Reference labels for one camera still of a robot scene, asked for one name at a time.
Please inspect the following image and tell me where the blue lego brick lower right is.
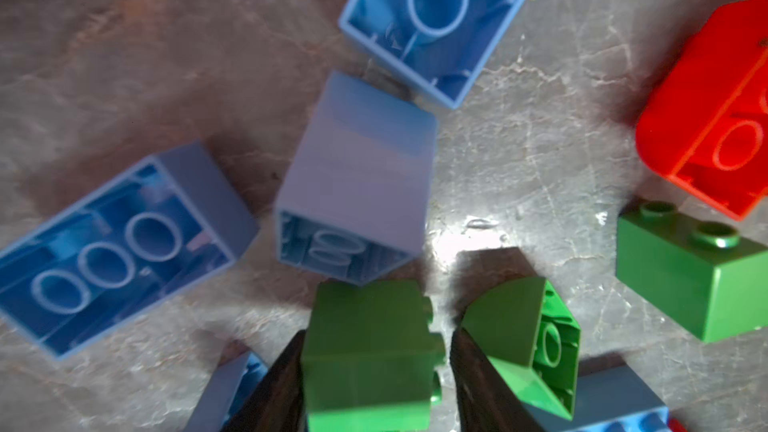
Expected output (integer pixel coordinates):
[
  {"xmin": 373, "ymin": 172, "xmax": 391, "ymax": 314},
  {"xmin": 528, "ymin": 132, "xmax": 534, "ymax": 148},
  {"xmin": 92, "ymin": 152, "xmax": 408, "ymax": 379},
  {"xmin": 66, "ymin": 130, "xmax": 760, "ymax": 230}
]
[{"xmin": 526, "ymin": 365, "xmax": 670, "ymax": 432}]

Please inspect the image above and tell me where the green curved lego brick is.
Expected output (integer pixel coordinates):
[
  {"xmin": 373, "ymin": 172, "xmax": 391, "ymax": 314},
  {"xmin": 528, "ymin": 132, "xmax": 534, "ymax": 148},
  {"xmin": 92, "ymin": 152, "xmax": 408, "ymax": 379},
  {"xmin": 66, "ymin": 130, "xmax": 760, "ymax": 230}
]
[{"xmin": 461, "ymin": 277, "xmax": 581, "ymax": 421}]

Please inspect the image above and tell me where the blue lego brick bottom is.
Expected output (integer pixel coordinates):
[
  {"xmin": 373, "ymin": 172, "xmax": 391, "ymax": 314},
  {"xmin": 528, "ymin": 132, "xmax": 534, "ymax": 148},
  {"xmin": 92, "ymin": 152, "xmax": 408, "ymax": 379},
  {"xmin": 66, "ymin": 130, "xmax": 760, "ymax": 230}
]
[{"xmin": 183, "ymin": 350, "xmax": 268, "ymax": 432}]

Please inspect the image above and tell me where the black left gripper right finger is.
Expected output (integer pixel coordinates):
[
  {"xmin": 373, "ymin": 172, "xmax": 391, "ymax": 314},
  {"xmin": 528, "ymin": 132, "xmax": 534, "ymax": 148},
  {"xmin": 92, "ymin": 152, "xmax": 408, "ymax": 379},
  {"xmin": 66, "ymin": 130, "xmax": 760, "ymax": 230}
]
[{"xmin": 450, "ymin": 327, "xmax": 540, "ymax": 432}]

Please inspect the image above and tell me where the blue lego brick top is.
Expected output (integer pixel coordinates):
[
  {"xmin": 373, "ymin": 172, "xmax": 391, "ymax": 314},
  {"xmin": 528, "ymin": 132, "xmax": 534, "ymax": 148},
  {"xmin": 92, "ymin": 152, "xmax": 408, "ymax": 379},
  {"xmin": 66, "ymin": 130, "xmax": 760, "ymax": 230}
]
[{"xmin": 338, "ymin": 0, "xmax": 525, "ymax": 109}]

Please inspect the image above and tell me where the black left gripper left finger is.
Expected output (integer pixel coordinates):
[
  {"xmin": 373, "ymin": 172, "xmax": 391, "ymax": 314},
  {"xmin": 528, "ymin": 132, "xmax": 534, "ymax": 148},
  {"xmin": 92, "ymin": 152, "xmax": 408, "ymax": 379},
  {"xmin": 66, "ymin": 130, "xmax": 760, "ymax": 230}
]
[{"xmin": 223, "ymin": 330, "xmax": 307, "ymax": 432}]

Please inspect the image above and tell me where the blue lego brick upright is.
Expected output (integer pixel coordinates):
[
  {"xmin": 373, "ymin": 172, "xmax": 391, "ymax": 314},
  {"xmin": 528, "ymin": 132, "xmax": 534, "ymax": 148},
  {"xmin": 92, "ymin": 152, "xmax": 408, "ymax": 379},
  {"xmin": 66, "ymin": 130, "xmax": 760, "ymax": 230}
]
[{"xmin": 274, "ymin": 71, "xmax": 438, "ymax": 285}]

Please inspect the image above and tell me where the blue lego brick long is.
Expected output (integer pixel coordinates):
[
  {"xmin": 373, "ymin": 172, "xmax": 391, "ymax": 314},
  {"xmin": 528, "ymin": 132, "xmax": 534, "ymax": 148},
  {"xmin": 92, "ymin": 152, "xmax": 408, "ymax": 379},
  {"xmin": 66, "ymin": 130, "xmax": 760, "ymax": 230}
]
[{"xmin": 1, "ymin": 142, "xmax": 259, "ymax": 359}]

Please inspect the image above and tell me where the red lego brick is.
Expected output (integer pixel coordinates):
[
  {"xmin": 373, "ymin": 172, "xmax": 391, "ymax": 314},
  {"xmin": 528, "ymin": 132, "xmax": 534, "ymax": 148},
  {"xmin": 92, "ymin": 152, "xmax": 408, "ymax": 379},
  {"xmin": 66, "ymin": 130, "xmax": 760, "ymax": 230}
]
[{"xmin": 635, "ymin": 0, "xmax": 767, "ymax": 221}]

